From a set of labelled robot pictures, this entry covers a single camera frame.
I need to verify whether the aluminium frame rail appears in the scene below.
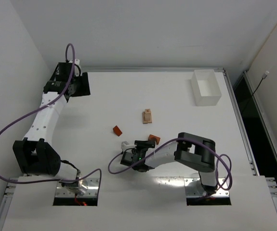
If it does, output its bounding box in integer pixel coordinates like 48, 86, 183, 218
83, 67, 225, 73

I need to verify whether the white plastic bin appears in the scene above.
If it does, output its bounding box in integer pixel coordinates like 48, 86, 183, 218
190, 69, 222, 106

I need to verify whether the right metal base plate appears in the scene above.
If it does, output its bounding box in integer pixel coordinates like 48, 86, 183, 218
184, 178, 230, 199

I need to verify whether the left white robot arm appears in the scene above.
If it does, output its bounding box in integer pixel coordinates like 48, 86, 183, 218
13, 59, 91, 193

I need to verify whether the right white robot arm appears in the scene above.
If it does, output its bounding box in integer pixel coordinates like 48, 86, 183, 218
120, 132, 217, 195

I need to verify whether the orange arch wood block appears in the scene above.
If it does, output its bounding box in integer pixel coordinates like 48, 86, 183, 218
148, 134, 160, 145

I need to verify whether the orange wedge wood block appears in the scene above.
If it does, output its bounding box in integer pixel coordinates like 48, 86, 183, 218
113, 126, 122, 137

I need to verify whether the metal base plate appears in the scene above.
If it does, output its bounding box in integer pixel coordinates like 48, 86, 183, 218
55, 178, 100, 198
184, 178, 230, 199

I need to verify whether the plain light wood cube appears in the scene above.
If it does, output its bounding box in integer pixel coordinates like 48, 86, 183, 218
144, 113, 152, 123

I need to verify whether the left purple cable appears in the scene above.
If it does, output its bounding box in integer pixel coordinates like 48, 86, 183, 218
0, 43, 102, 185

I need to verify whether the black wall cable with plug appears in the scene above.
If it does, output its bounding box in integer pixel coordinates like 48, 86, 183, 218
241, 70, 270, 109

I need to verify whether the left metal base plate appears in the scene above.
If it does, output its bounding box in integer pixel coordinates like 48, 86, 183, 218
55, 178, 100, 198

